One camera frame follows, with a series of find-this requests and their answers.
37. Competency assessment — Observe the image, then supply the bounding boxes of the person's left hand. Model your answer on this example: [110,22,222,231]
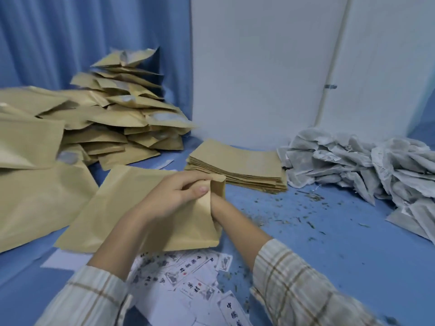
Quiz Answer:
[135,170,214,222]

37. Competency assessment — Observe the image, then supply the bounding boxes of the kraft pouch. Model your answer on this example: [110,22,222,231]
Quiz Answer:
[54,165,227,254]

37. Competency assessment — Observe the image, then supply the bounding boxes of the stack of kraft pouches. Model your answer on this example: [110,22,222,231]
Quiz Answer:
[185,139,289,195]

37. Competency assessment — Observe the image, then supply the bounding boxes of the white paper labels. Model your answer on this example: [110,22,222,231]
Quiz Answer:
[40,159,254,326]

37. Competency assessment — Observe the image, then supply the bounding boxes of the pile of kraft pouches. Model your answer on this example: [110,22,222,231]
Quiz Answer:
[0,47,198,254]

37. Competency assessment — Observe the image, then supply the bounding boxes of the pile of white tea bags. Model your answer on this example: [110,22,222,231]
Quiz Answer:
[277,127,435,245]

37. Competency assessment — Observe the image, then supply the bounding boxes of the person's left forearm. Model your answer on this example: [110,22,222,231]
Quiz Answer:
[34,203,170,326]

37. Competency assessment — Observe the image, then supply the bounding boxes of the person's right forearm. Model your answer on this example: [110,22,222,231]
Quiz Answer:
[210,192,385,326]

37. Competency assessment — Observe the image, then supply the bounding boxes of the blue table cover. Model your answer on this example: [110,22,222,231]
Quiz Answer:
[0,135,435,326]

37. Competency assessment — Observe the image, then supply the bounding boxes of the blue curtain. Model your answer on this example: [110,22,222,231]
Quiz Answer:
[407,77,435,150]
[0,0,193,138]

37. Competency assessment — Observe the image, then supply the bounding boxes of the white wall pipe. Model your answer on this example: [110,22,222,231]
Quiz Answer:
[314,0,354,128]

